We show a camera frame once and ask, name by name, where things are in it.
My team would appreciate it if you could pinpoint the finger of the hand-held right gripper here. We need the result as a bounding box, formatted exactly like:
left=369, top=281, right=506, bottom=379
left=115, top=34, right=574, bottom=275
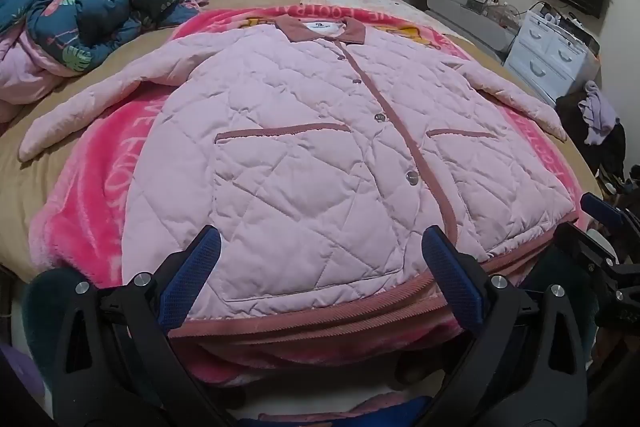
left=580, top=192, right=632, bottom=234
left=553, top=222, right=619, bottom=271

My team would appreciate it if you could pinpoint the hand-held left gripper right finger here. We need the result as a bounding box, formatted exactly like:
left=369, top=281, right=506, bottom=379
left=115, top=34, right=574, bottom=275
left=421, top=224, right=588, bottom=427

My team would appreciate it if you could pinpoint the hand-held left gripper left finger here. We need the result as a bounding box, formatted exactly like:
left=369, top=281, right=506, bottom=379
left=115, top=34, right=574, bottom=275
left=52, top=224, right=236, bottom=427

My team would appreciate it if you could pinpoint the pink quilted jacket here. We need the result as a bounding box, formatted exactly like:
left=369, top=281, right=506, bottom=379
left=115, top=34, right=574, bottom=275
left=18, top=18, right=576, bottom=323

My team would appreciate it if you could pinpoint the dark clothes heap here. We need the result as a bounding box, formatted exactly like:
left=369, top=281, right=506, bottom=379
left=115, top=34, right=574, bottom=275
left=555, top=89, right=628, bottom=188

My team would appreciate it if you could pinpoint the purple garment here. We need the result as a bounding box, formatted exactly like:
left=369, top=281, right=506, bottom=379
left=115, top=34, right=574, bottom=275
left=577, top=80, right=621, bottom=148

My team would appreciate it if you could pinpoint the pink printed blanket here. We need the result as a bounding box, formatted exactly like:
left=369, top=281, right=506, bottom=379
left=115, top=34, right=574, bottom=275
left=27, top=4, right=596, bottom=388

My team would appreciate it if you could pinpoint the white drawer cabinet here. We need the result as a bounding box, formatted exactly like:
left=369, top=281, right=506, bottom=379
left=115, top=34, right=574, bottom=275
left=504, top=2, right=601, bottom=105

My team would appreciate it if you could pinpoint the bed with tan sheet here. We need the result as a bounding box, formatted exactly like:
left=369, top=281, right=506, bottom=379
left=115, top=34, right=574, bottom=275
left=0, top=0, right=606, bottom=288

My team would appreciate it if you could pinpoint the blue floral quilt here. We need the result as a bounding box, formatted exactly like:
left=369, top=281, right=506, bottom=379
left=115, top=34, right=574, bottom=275
left=0, top=0, right=211, bottom=118

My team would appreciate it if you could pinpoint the grey wall shelf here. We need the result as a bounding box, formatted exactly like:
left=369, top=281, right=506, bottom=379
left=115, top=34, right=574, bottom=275
left=402, top=0, right=518, bottom=52

